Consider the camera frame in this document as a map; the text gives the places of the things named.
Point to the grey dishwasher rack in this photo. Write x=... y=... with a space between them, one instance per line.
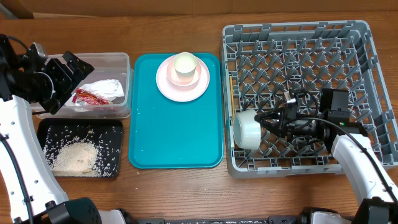
x=266 y=60

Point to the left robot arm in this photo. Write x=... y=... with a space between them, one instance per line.
x=34 y=194

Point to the grey bowl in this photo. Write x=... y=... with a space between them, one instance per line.
x=247 y=131

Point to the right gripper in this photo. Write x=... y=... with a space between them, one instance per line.
x=286 y=126

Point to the white rice pile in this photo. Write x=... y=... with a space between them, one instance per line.
x=77 y=157

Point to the white napkin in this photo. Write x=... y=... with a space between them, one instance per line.
x=108 y=89

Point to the clear plastic waste bin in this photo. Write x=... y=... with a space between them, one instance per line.
x=107 y=66

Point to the teal serving tray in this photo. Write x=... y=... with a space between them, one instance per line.
x=165 y=134

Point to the white round plate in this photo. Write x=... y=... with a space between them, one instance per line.
x=182 y=93

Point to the wooden chopstick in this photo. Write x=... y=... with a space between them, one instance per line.
x=232 y=97

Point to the red snack wrapper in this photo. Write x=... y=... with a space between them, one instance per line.
x=83 y=97

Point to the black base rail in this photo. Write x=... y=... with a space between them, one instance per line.
x=269 y=220

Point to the pale green cup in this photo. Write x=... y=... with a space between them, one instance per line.
x=184 y=65

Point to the pink bowl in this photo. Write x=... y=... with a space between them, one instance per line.
x=174 y=81

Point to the black plastic tray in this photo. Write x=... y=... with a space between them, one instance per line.
x=81 y=127

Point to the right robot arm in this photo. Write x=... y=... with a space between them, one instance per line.
x=349 y=144

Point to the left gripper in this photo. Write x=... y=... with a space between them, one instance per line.
x=69 y=81

